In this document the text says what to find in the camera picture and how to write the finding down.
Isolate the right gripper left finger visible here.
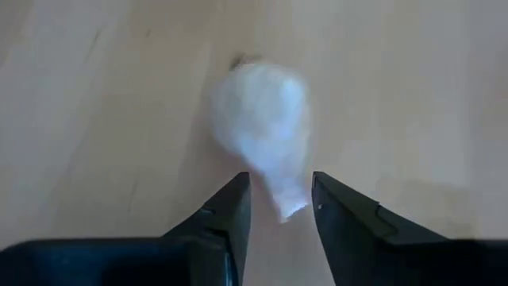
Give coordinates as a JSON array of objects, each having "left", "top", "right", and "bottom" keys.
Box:
[{"left": 160, "top": 171, "right": 253, "bottom": 286}]

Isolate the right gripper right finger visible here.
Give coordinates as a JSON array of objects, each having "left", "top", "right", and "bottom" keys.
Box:
[{"left": 311, "top": 170, "right": 448, "bottom": 286}]

